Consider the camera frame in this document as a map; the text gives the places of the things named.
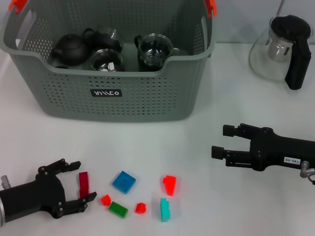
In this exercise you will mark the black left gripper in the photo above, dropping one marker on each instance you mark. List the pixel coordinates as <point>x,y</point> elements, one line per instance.
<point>32,196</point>

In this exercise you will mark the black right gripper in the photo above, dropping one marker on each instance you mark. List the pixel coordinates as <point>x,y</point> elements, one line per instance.
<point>275,150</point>

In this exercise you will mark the dark red building brick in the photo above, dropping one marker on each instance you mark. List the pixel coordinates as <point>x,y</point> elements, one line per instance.
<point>83,183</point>

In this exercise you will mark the glass teacup with black base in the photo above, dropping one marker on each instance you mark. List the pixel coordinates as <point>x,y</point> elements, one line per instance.
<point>103,39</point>
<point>98,60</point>
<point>144,68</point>
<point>153,51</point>

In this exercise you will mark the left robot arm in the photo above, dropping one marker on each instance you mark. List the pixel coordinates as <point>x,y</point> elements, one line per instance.
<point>1,211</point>

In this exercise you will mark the grey perforated storage basket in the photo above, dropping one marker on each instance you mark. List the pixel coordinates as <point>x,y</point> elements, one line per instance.
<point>147,108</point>

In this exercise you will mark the small red building brick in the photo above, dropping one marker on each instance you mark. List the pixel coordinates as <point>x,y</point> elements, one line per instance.
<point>140,208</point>
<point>105,200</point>

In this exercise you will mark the blue square building brick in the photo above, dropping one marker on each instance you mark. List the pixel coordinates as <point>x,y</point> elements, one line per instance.
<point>124,182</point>

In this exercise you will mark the green building brick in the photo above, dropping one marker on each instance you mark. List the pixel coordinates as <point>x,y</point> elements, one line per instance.
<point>118,209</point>

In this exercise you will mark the red wedge building brick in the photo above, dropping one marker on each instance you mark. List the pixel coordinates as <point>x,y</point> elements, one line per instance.
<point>170,185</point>

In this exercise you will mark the teal building brick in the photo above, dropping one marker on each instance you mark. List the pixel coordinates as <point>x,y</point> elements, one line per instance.
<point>164,210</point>

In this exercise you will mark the black clay teapot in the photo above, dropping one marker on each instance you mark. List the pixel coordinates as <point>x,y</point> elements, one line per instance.
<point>70,50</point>

